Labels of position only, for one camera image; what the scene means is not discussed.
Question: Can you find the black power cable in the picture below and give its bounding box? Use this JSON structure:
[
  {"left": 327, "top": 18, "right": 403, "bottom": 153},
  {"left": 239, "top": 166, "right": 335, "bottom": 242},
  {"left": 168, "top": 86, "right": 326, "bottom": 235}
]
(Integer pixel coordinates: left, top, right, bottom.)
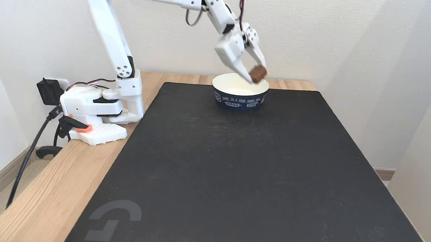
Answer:
[{"left": 5, "top": 101, "right": 64, "bottom": 214}]

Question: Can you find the black orange table clamp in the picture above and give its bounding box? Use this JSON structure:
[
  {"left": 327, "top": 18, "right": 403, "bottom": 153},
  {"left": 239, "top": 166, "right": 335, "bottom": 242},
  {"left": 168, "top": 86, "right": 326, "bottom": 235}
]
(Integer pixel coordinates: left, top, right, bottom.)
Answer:
[{"left": 35, "top": 113, "right": 94, "bottom": 163}]

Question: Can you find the red black base servo wire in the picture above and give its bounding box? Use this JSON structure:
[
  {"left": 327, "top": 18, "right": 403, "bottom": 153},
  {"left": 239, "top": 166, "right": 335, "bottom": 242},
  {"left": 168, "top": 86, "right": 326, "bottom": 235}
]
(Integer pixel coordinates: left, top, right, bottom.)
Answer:
[{"left": 65, "top": 75, "right": 117, "bottom": 94}]

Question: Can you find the white wall outlet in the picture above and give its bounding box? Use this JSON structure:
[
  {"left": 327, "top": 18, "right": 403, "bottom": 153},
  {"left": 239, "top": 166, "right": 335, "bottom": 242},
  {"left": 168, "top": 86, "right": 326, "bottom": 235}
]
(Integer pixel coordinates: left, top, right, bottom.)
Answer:
[{"left": 55, "top": 78, "right": 70, "bottom": 93}]

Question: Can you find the red black wrist servo wire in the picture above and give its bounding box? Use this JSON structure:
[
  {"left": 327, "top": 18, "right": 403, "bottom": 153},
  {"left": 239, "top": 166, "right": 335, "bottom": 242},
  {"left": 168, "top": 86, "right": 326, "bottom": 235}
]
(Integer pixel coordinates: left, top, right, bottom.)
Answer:
[{"left": 236, "top": 0, "right": 252, "bottom": 44}]

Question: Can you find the dark blue printed bowl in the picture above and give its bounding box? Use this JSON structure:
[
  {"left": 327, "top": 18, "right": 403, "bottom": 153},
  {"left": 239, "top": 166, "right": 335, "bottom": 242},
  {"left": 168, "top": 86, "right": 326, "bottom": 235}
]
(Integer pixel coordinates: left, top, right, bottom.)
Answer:
[{"left": 210, "top": 72, "right": 271, "bottom": 113}]

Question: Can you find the red toy block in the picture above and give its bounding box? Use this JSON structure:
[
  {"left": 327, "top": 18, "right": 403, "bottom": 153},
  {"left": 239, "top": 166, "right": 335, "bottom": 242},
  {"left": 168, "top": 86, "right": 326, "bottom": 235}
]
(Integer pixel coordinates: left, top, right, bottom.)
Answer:
[{"left": 249, "top": 64, "right": 268, "bottom": 85}]

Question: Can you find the red black elbow servo wire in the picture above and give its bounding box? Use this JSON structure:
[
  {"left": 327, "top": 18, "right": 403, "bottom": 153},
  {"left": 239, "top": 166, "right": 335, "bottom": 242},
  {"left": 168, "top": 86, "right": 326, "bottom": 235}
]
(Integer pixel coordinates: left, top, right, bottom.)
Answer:
[{"left": 184, "top": 4, "right": 206, "bottom": 28}]

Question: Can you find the black table mat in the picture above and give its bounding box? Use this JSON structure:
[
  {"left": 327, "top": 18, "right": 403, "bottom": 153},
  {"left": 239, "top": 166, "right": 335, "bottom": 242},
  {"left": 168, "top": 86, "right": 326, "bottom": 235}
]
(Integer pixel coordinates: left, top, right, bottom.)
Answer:
[{"left": 64, "top": 74, "right": 431, "bottom": 242}]

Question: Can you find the black power adapter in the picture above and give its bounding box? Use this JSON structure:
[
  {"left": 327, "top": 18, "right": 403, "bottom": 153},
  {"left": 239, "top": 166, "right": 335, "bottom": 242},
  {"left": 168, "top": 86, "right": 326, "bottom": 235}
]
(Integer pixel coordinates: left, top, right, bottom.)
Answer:
[{"left": 35, "top": 77, "right": 65, "bottom": 107}]

